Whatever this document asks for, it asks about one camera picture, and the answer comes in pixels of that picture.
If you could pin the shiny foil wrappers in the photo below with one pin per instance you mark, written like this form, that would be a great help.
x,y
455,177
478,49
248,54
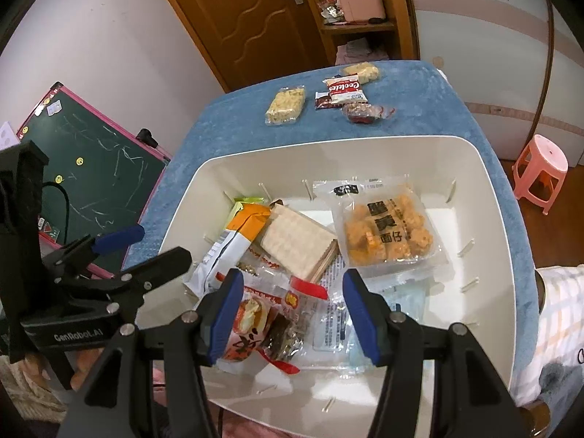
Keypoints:
x,y
331,11

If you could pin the orange white snack packet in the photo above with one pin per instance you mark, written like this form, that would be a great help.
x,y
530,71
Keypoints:
x,y
228,251

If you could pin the beige wafer pack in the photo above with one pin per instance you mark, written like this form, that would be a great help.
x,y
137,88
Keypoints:
x,y
296,239

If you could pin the folded pink clothes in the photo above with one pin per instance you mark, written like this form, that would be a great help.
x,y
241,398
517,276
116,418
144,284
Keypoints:
x,y
360,52

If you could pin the green chalkboard pink frame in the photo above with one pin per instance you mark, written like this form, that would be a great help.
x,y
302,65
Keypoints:
x,y
100,169

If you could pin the beige fluffy cloth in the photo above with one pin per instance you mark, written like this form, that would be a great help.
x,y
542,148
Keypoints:
x,y
27,383

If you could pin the pink plastic stool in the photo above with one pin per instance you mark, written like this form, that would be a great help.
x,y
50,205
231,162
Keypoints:
x,y
545,150

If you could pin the clear red snack packet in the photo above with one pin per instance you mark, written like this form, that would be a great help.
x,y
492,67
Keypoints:
x,y
292,328

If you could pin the clear red date packet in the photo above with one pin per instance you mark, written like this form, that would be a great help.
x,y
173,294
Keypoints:
x,y
362,113

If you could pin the white checked quilt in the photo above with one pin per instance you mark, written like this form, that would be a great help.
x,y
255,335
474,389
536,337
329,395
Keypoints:
x,y
561,310

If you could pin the red white cookie packet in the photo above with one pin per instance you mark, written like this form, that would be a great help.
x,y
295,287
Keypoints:
x,y
344,89

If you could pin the yellow cracker pack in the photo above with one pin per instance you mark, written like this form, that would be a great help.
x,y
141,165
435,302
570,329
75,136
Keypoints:
x,y
285,105
362,72

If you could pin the large clear white bag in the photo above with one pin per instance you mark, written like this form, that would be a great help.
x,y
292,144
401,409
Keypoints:
x,y
333,324

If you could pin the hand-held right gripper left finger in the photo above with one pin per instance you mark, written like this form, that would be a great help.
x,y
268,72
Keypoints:
x,y
226,315

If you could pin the clear fried snack pack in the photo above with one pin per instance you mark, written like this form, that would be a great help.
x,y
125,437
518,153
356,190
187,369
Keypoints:
x,y
388,237

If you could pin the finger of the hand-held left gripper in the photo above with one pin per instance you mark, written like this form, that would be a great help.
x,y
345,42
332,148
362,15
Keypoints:
x,y
119,236
159,262

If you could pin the blue table cloth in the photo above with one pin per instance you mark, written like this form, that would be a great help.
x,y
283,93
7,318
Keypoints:
x,y
219,127

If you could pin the pale blue wardrobe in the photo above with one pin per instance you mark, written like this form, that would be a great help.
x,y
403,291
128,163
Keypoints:
x,y
479,64

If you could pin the white plastic bin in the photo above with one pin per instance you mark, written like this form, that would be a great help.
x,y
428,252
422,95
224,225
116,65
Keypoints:
x,y
474,182

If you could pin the wooden corner shelf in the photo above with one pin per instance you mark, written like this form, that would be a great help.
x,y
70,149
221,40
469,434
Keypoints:
x,y
406,18

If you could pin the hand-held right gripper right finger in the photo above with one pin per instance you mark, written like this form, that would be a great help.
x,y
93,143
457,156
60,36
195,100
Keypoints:
x,y
362,315

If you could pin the brown wooden door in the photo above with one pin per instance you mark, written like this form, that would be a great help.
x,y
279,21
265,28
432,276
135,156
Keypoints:
x,y
246,23

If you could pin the green candy packet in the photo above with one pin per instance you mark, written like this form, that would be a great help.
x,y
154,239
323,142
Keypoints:
x,y
248,200

